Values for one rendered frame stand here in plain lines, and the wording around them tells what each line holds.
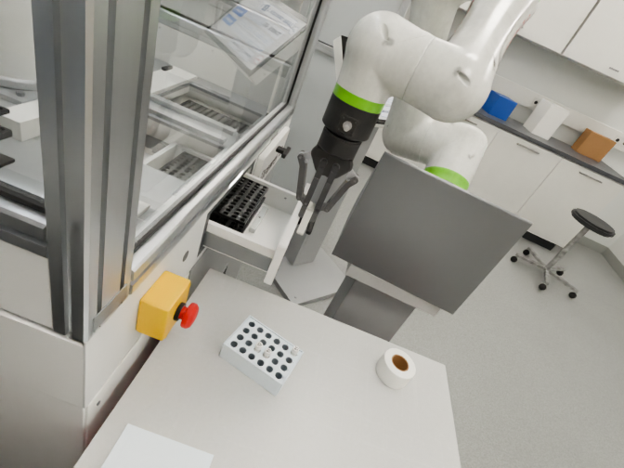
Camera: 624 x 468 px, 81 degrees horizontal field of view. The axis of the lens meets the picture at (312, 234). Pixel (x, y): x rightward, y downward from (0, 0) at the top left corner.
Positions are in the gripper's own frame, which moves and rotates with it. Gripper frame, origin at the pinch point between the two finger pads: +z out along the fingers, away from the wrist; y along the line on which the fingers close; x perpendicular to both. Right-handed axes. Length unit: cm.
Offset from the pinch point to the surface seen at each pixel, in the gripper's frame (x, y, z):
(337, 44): 86, -14, -23
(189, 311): -30.6, -10.9, 4.0
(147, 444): -44.1, -8.3, 15.7
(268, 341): -22.2, 2.3, 13.8
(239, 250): -9.7, -10.0, 7.1
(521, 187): 282, 182, 46
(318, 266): 103, 20, 89
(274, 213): 12.3, -7.8, 9.7
